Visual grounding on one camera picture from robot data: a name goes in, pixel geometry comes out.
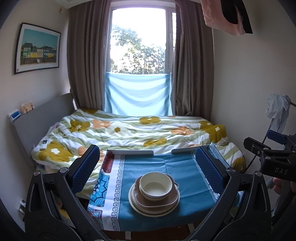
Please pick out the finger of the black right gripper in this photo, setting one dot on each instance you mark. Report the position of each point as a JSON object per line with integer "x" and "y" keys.
{"x": 277, "y": 136}
{"x": 260, "y": 149}

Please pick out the small beige toy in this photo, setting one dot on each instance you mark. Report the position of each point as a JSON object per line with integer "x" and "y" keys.
{"x": 26, "y": 107}

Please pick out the blue white box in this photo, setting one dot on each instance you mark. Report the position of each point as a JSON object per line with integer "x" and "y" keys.
{"x": 14, "y": 115}

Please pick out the window with white frame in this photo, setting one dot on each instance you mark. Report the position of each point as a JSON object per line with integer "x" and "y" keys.
{"x": 141, "y": 37}

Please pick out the blue patterned tablecloth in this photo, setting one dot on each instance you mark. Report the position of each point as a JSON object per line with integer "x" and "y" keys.
{"x": 109, "y": 205}

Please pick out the large yellow duck plate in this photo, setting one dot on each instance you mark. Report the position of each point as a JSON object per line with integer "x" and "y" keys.
{"x": 150, "y": 208}

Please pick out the brown right curtain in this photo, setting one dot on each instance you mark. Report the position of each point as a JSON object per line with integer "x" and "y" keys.
{"x": 192, "y": 76}

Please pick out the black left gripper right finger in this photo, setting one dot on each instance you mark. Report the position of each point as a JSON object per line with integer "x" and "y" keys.
{"x": 242, "y": 211}

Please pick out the grey bed headboard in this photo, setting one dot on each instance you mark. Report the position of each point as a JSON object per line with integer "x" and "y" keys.
{"x": 31, "y": 127}

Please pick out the brown curtain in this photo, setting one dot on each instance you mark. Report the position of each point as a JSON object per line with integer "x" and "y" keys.
{"x": 192, "y": 76}
{"x": 87, "y": 51}

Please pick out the person's right hand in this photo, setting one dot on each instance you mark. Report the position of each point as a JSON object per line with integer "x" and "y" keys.
{"x": 278, "y": 185}

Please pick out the large cream bowl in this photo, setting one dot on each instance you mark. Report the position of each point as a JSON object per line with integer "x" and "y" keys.
{"x": 155, "y": 185}

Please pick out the pink plastic handled bowl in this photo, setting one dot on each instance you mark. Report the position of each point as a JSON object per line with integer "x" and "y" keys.
{"x": 174, "y": 184}

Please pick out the framed houses picture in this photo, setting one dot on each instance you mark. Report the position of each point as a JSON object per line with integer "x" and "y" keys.
{"x": 37, "y": 48}

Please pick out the white hanging garment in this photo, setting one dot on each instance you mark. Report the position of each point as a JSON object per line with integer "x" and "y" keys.
{"x": 278, "y": 108}

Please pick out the floral bed quilt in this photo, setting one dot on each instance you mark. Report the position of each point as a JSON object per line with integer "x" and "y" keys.
{"x": 71, "y": 137}

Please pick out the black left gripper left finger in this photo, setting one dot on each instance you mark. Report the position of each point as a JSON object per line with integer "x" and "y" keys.
{"x": 53, "y": 211}

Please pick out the brown left curtain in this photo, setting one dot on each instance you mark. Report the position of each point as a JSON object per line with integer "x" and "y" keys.
{"x": 87, "y": 51}

